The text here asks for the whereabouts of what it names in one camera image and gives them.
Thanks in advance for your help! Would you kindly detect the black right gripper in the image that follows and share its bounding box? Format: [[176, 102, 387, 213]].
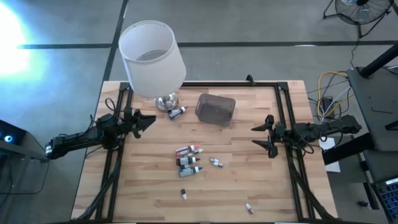
[[251, 114, 295, 159]]

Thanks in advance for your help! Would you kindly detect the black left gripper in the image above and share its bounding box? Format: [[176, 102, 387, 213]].
[[121, 107, 157, 139]]

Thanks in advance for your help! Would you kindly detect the large black food coloring bottle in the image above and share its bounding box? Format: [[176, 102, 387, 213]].
[[175, 156, 201, 167]]

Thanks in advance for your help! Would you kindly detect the grey translucent plastic bin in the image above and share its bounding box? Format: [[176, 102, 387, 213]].
[[195, 93, 236, 128]]

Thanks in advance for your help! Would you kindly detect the white paper sheet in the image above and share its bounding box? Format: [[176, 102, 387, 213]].
[[325, 161, 341, 174], [318, 136, 336, 152]]

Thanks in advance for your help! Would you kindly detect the black power adapter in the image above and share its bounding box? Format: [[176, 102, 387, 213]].
[[322, 96, 335, 119]]

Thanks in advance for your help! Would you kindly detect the grey side desk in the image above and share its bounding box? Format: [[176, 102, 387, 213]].
[[346, 67, 398, 153]]

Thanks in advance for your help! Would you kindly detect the black hex key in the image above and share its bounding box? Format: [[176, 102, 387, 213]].
[[371, 106, 394, 115]]

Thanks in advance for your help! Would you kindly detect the black computer with blue light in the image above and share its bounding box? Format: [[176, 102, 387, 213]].
[[0, 119, 27, 147]]

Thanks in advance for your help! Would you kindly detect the black pole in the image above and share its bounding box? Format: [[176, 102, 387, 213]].
[[360, 43, 398, 78]]

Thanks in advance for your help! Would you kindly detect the black backlit keyboard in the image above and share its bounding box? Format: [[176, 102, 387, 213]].
[[371, 177, 398, 223]]

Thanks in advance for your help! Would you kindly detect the black floor fan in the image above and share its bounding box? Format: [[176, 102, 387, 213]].
[[322, 0, 395, 39]]

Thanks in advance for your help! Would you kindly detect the yellow cable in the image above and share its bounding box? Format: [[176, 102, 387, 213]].
[[317, 70, 355, 119]]

